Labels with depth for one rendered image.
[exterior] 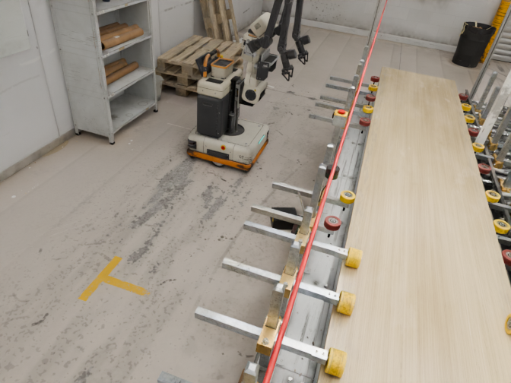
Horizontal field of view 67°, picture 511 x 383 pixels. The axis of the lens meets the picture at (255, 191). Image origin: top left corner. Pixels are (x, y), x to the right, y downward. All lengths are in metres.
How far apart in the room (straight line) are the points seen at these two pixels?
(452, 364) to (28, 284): 2.43
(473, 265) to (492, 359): 0.47
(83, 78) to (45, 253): 1.73
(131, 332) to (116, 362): 0.19
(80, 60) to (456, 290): 3.45
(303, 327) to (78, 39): 3.09
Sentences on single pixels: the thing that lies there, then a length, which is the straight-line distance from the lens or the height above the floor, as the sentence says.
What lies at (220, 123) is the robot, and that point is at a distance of 3.62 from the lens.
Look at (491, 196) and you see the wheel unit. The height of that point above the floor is 0.91.
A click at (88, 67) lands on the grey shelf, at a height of 0.77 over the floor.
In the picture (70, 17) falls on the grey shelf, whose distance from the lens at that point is 3.92.
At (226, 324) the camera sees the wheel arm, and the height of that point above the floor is 0.96.
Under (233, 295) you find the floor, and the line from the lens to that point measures 2.68.
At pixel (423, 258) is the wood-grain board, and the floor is 0.90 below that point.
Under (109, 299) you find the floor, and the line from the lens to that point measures 2.72.
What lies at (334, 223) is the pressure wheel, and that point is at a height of 0.90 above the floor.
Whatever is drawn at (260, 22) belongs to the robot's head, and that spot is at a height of 1.34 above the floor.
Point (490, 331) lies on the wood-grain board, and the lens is 1.78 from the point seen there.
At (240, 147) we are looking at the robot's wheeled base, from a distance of 3.62.
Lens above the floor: 2.10
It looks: 37 degrees down
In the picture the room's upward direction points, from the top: 7 degrees clockwise
